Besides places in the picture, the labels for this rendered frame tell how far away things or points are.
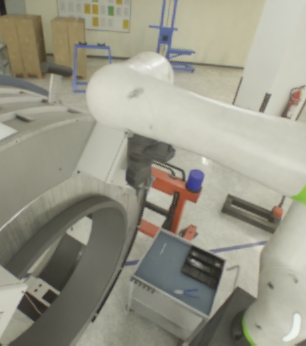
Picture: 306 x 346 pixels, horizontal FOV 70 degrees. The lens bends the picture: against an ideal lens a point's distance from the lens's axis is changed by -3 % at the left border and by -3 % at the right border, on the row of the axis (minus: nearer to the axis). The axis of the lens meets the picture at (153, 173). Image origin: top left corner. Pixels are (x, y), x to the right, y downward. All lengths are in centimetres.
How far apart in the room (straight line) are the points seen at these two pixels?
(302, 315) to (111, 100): 61
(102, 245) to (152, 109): 110
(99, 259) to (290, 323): 102
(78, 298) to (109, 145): 99
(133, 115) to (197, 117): 9
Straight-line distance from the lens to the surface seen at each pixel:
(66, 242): 164
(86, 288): 144
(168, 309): 195
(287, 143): 34
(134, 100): 35
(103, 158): 67
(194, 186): 170
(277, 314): 66
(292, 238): 68
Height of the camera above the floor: 212
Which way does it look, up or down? 39 degrees down
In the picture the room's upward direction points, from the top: 9 degrees clockwise
